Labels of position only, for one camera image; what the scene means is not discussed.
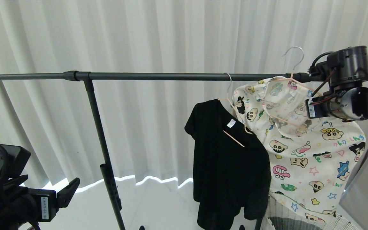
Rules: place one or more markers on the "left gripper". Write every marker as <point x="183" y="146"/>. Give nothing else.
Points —
<point x="11" y="204"/>

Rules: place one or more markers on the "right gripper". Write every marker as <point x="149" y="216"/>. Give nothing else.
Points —
<point x="343" y="103"/>

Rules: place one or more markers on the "pink clothes hanger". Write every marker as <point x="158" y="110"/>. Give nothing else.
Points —
<point x="302" y="83"/>
<point x="234" y="138"/>

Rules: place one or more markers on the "cream printed garment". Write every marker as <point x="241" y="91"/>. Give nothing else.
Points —
<point x="315" y="179"/>

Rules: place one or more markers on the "black garment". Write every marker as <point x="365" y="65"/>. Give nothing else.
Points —
<point x="228" y="179"/>

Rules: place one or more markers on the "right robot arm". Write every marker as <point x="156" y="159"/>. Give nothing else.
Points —
<point x="350" y="64"/>

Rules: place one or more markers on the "white laundry basket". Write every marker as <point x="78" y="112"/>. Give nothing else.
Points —
<point x="286" y="220"/>

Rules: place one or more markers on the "black clothes rack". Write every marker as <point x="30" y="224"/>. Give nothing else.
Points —
<point x="139" y="76"/>

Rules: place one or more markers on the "white curtain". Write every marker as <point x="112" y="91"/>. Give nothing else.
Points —
<point x="139" y="32"/>

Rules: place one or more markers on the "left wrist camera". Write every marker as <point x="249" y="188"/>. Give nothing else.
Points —
<point x="11" y="159"/>

